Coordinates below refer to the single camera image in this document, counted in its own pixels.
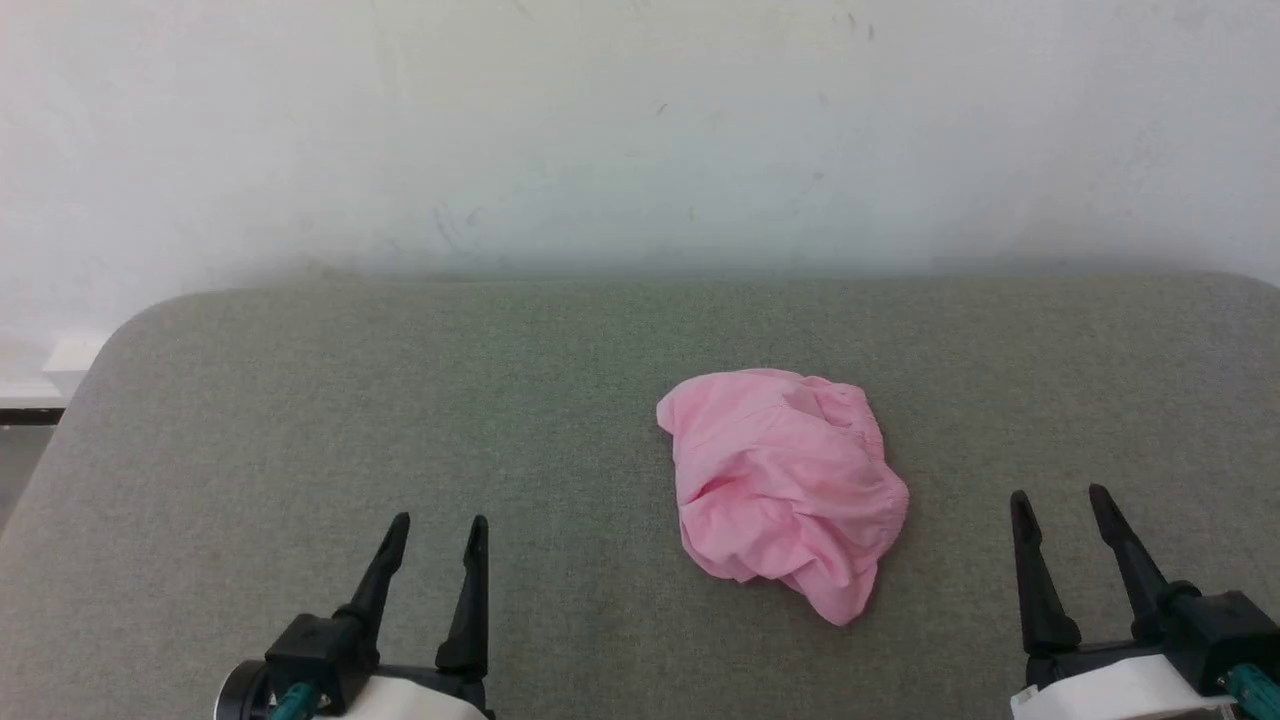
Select white baseboard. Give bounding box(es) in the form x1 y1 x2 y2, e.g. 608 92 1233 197
0 333 113 411

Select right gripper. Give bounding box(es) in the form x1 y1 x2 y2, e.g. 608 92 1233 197
1009 484 1280 720

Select grey-green fabric sofa cushion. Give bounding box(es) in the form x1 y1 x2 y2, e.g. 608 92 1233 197
0 272 1280 720

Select pink garment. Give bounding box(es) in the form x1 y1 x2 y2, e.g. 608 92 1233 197
656 368 911 628

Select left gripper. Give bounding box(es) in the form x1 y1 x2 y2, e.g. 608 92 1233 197
215 512 496 720

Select teal cable connector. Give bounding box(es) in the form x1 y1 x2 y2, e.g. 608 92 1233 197
1225 662 1280 720
268 682 321 720

